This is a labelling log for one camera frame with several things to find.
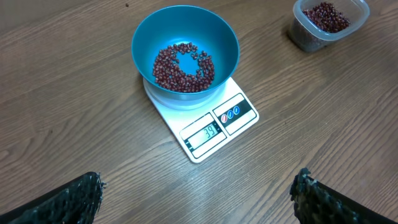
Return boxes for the clear plastic bean container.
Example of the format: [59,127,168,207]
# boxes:
[288,0,370,52]

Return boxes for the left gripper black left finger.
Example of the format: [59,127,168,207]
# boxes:
[1,172,106,224]

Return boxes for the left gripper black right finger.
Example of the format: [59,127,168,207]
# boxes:
[290,167,397,224]

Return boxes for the red adzuki beans in bowl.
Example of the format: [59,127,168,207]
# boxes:
[152,42,215,93]

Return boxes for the red adzuki beans in container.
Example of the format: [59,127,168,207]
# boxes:
[302,2,351,33]

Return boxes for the blue plastic bowl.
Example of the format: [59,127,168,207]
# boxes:
[131,5,240,100]

